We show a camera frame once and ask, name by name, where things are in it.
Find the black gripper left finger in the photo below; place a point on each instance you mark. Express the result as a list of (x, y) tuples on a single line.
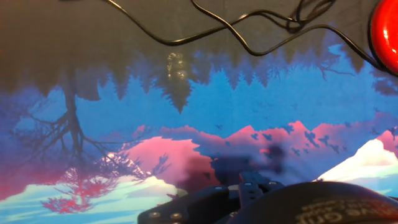
[(192, 205)]

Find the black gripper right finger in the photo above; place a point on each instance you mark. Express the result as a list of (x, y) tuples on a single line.
[(250, 186)]

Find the big red push button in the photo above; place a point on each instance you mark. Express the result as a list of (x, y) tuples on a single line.
[(385, 34)]

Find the landscape print desk mat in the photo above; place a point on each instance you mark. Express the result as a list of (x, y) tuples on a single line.
[(248, 102)]

